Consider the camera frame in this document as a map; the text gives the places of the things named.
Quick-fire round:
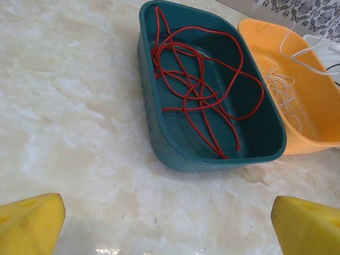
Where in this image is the teal plastic bin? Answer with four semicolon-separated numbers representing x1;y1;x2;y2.
137;0;288;173

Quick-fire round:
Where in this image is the orange plastic bin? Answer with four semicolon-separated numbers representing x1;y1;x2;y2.
237;18;340;155

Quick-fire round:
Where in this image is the thin black cable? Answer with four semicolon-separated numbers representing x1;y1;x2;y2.
325;62;340;88

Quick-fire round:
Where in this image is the thin white cable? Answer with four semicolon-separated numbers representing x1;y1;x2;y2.
264;20;337;132

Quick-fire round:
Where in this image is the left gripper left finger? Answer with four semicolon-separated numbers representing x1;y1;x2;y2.
0;193;66;255

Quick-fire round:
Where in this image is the white plastic bin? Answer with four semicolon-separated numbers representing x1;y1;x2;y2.
302;34;340;89

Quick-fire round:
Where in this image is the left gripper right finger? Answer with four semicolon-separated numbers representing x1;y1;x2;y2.
270;195;340;255

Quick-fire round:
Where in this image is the thin red cable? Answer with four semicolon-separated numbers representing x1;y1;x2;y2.
155;42;241;159
152;6;265;120

